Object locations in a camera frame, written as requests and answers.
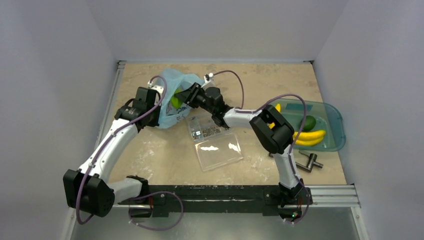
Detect clear plastic screw box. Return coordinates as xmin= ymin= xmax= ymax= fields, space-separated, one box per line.
xmin=187 ymin=113 xmax=244 ymax=172

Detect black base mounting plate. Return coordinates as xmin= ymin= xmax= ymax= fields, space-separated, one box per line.
xmin=120 ymin=185 xmax=313 ymax=219

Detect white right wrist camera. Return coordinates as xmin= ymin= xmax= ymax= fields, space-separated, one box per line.
xmin=201 ymin=72 xmax=216 ymax=90

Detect yellow fake squash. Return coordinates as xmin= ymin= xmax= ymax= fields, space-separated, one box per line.
xmin=269 ymin=103 xmax=282 ymax=129

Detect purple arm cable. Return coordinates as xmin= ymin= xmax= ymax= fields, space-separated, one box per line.
xmin=204 ymin=69 xmax=312 ymax=225
xmin=75 ymin=75 xmax=184 ymax=232

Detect green fake fruit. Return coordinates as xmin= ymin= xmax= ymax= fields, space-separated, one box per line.
xmin=170 ymin=88 xmax=184 ymax=109

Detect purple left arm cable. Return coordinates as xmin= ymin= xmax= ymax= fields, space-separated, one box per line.
xmin=75 ymin=75 xmax=184 ymax=232

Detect light blue plastic bag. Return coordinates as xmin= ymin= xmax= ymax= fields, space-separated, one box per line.
xmin=152 ymin=68 xmax=205 ymax=129

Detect teal plastic tray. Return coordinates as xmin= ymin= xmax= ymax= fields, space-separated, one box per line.
xmin=271 ymin=98 xmax=346 ymax=152

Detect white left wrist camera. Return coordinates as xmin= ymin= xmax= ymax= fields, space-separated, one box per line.
xmin=147 ymin=82 xmax=165 ymax=101

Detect aluminium frame rail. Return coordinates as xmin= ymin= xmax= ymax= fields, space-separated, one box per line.
xmin=117 ymin=185 xmax=359 ymax=207

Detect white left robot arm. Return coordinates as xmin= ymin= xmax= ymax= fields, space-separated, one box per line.
xmin=63 ymin=86 xmax=166 ymax=217

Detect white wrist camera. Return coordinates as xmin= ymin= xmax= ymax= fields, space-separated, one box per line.
xmin=147 ymin=82 xmax=165 ymax=101
xmin=201 ymin=72 xmax=216 ymax=90

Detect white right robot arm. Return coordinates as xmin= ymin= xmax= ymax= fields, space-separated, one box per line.
xmin=174 ymin=83 xmax=312 ymax=206

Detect green fake lime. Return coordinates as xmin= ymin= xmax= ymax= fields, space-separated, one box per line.
xmin=302 ymin=115 xmax=317 ymax=132

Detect dark metal crank tool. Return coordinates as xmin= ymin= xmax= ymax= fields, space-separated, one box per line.
xmin=268 ymin=149 xmax=324 ymax=173

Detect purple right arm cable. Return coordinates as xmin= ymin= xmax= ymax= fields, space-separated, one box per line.
xmin=204 ymin=69 xmax=312 ymax=225

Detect yellow fake banana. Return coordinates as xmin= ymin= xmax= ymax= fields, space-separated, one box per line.
xmin=295 ymin=130 xmax=327 ymax=147

